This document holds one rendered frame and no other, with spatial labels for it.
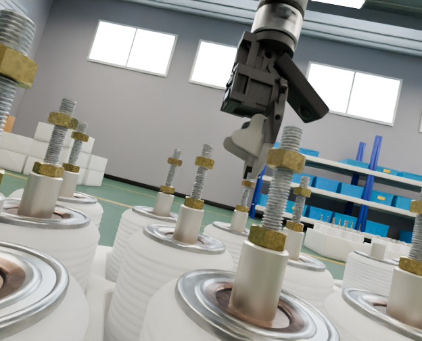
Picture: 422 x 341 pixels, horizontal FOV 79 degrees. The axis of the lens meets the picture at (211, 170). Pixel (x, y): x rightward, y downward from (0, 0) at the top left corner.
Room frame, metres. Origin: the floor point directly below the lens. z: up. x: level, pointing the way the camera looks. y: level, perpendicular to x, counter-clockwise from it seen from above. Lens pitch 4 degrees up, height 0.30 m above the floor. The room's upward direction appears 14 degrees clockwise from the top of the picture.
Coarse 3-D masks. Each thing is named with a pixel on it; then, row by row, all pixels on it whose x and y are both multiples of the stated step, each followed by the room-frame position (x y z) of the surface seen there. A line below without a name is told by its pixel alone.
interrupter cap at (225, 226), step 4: (212, 224) 0.38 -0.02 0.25; (216, 224) 0.37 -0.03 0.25; (220, 224) 0.39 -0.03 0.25; (224, 224) 0.40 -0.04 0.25; (228, 224) 0.42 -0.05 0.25; (220, 228) 0.36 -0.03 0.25; (224, 228) 0.36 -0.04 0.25; (228, 228) 0.37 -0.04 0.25; (232, 232) 0.35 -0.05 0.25; (236, 232) 0.35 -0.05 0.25; (240, 232) 0.35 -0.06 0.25; (244, 232) 0.40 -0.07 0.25; (248, 232) 0.39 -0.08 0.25; (244, 236) 0.35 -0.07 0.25
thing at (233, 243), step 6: (204, 228) 0.39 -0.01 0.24; (210, 228) 0.37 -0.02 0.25; (216, 228) 0.37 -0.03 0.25; (210, 234) 0.36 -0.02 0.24; (216, 234) 0.35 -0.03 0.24; (222, 234) 0.35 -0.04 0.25; (228, 234) 0.35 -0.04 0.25; (234, 234) 0.35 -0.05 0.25; (222, 240) 0.35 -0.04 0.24; (228, 240) 0.34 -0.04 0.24; (234, 240) 0.34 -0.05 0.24; (240, 240) 0.34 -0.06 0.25; (228, 246) 0.34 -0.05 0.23; (234, 246) 0.34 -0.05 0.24; (240, 246) 0.34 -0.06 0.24; (234, 252) 0.34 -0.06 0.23; (240, 252) 0.34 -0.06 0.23; (234, 258) 0.34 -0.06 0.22; (234, 264) 0.34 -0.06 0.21; (234, 270) 0.34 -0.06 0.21
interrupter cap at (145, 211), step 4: (132, 208) 0.33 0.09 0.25; (136, 208) 0.32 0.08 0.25; (140, 208) 0.34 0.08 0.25; (144, 208) 0.35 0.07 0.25; (148, 208) 0.36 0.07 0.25; (152, 208) 0.37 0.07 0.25; (136, 212) 0.32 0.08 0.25; (140, 212) 0.31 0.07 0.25; (144, 212) 0.31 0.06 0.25; (148, 212) 0.32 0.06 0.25; (172, 212) 0.38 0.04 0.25; (148, 216) 0.31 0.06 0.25; (152, 216) 0.31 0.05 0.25; (156, 216) 0.31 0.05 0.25; (160, 216) 0.32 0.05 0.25; (172, 216) 0.36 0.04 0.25; (176, 216) 0.36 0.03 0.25; (160, 220) 0.31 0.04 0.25; (164, 220) 0.31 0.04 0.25; (168, 220) 0.31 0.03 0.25; (172, 220) 0.31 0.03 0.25; (176, 220) 0.32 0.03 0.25
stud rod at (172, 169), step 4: (176, 152) 0.34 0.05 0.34; (180, 152) 0.35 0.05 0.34; (172, 156) 0.34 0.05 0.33; (176, 156) 0.34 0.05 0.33; (172, 164) 0.34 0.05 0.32; (172, 168) 0.34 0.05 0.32; (168, 172) 0.34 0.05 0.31; (172, 172) 0.34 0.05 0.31; (168, 176) 0.34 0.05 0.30; (172, 176) 0.34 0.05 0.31; (168, 180) 0.34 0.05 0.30; (172, 180) 0.34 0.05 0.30; (168, 184) 0.34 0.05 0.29; (164, 192) 0.34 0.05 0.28
